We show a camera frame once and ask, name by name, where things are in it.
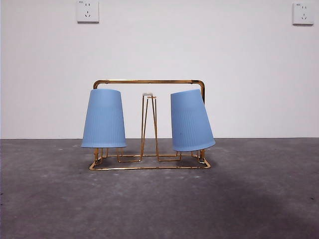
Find gold wire cup rack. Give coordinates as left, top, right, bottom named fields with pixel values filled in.
left=89, top=79, right=211, bottom=171

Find blue ribbed cup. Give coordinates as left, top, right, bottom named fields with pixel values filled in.
left=170, top=89, right=216, bottom=152
left=81, top=89, right=128, bottom=149

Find white wall socket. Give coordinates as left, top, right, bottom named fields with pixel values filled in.
left=292, top=2, right=314, bottom=26
left=76, top=0, right=100, bottom=24

